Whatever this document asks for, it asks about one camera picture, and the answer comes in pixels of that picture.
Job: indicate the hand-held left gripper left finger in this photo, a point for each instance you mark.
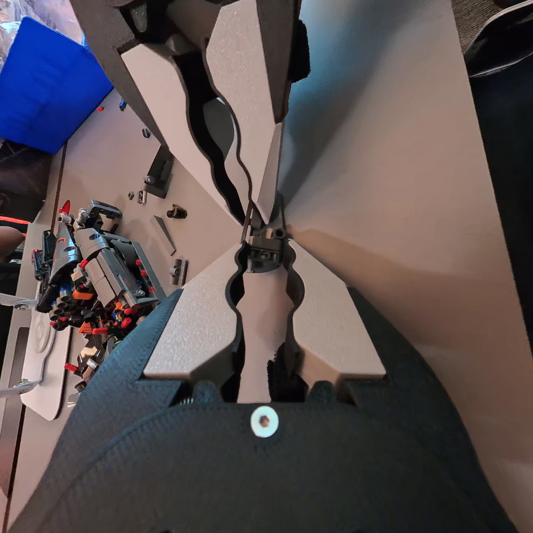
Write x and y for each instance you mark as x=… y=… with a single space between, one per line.
x=191 y=333

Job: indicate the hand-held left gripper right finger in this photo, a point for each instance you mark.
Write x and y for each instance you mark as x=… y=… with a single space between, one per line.
x=337 y=333

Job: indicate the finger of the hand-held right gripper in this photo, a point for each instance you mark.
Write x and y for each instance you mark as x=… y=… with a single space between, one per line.
x=258 y=62
x=166 y=104

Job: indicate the long grey lego beam panel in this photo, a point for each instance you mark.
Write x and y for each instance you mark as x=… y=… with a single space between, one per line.
x=160 y=175

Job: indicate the grey black lego car model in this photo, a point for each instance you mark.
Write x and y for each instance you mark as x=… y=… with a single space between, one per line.
x=104 y=270

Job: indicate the grey lego panel assembly red pins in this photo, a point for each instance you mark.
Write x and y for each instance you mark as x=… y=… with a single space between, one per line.
x=264 y=250

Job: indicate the thin grey lego beam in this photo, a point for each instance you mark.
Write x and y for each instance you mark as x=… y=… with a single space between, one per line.
x=247 y=222

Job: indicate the grey lego panel with connector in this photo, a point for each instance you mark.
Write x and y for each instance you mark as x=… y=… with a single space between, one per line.
x=179 y=272

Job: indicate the white bar grey lego piece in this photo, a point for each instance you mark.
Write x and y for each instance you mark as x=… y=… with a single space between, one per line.
x=142 y=196

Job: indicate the long grey lego wedge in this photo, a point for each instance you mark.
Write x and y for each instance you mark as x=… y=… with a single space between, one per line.
x=164 y=235

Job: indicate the black lego clip piece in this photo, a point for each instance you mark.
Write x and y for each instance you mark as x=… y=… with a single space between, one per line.
x=177 y=211

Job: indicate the blue plastic bin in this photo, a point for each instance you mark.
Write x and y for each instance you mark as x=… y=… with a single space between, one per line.
x=50 y=91

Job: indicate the crumpled clear plastic bags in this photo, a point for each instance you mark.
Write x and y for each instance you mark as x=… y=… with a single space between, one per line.
x=25 y=25

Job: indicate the white book stand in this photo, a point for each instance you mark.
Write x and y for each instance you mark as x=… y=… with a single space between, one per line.
x=45 y=374

